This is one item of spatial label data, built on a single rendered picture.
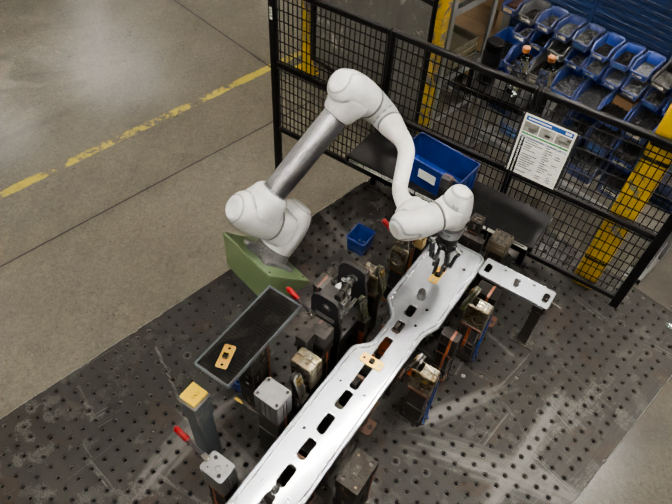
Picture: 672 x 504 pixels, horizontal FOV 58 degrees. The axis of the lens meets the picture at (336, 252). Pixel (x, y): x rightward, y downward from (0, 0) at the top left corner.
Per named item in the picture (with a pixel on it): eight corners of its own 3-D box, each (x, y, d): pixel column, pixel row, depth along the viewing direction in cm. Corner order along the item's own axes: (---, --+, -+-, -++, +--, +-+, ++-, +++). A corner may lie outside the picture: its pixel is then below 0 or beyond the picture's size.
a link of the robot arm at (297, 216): (297, 260, 258) (326, 219, 253) (268, 251, 244) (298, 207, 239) (277, 240, 268) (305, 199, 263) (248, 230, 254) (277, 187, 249)
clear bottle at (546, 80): (540, 109, 231) (557, 64, 216) (525, 103, 234) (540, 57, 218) (547, 101, 235) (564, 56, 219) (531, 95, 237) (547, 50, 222)
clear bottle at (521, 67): (516, 99, 235) (531, 54, 219) (501, 93, 237) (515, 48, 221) (523, 91, 238) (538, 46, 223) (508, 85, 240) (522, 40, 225)
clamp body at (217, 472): (231, 527, 200) (220, 491, 172) (206, 506, 203) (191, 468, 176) (250, 503, 205) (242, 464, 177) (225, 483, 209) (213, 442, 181)
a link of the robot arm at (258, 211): (267, 249, 244) (227, 236, 227) (250, 223, 254) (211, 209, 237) (393, 99, 222) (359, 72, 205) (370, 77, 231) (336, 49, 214)
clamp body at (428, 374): (419, 433, 223) (436, 390, 197) (391, 414, 227) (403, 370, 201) (432, 414, 228) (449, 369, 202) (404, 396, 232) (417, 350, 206)
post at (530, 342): (531, 351, 248) (554, 312, 225) (507, 337, 251) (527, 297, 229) (537, 340, 251) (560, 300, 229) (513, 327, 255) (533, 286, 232)
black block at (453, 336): (445, 388, 236) (460, 349, 213) (421, 373, 239) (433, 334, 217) (454, 373, 240) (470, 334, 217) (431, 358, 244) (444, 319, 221)
